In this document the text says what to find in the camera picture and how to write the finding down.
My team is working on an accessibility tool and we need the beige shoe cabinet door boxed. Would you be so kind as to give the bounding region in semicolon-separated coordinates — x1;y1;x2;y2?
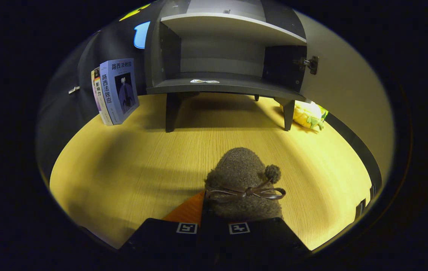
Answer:
296;11;395;192

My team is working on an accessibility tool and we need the white book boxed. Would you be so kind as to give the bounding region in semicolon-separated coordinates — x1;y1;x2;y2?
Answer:
91;67;114;126

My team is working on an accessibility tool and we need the brown fuzzy shoe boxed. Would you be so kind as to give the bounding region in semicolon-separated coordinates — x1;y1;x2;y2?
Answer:
204;147;287;222

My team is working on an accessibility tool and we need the black backdrop cloth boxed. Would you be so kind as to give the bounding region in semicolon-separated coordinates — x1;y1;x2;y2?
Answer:
36;2;162;181

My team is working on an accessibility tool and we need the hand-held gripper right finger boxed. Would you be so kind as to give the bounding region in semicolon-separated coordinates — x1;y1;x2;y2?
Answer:
216;217;311;265

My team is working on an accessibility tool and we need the metal door hinge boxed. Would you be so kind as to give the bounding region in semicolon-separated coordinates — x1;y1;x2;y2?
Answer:
293;56;319;75

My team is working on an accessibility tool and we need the blue book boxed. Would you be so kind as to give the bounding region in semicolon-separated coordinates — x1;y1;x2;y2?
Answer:
99;58;140;125

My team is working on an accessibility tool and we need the yellow plush toy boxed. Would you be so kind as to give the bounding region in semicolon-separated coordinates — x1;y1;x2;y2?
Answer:
280;100;325;131

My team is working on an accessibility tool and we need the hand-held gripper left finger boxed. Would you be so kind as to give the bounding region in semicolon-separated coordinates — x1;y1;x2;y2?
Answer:
118;190;214;264

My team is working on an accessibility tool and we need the grey shoe cabinet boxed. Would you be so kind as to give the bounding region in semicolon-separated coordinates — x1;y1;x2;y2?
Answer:
144;0;319;133

